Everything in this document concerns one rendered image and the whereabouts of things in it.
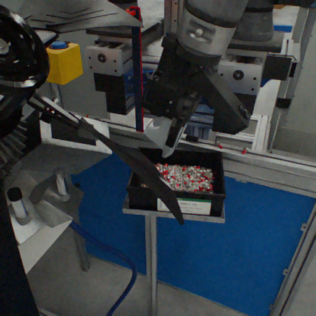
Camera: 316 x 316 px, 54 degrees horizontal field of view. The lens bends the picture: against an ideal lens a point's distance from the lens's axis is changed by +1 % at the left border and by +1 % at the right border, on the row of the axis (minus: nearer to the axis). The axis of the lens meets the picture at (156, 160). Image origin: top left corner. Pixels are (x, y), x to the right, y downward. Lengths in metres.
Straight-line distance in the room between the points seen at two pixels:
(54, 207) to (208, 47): 0.37
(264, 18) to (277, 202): 0.60
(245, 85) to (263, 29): 0.21
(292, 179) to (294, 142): 1.61
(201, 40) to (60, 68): 0.55
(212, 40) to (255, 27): 0.72
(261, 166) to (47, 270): 1.19
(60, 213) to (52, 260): 1.14
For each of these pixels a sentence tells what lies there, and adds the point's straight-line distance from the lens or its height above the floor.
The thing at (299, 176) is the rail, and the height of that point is 0.84.
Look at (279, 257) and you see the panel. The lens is 1.09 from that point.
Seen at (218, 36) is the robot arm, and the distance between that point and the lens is 0.44.
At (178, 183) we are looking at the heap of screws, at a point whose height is 0.85.
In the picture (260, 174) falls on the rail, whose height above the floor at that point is 0.81.
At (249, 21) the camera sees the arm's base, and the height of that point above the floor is 1.10.
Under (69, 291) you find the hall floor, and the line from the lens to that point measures 1.59.
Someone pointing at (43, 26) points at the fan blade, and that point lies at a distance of 0.53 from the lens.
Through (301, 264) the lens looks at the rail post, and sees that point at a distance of 1.09.
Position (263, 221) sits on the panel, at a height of 0.64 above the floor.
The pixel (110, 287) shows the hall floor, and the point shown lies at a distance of 1.56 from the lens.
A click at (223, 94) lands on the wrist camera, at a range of 0.47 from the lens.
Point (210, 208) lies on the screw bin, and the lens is 0.70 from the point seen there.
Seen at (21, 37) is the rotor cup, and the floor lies 1.22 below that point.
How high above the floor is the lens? 1.32
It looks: 36 degrees down
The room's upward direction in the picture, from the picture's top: straight up
